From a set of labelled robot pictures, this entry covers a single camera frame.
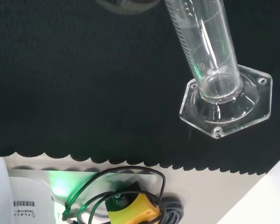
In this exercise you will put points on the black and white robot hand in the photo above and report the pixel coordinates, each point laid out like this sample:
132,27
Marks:
128,5

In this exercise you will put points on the black cloth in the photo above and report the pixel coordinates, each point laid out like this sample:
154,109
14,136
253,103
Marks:
60,70

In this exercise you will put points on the yellow stop button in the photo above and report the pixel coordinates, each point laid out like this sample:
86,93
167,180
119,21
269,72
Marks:
130,214

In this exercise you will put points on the pale board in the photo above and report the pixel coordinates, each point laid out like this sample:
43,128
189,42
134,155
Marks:
266,198

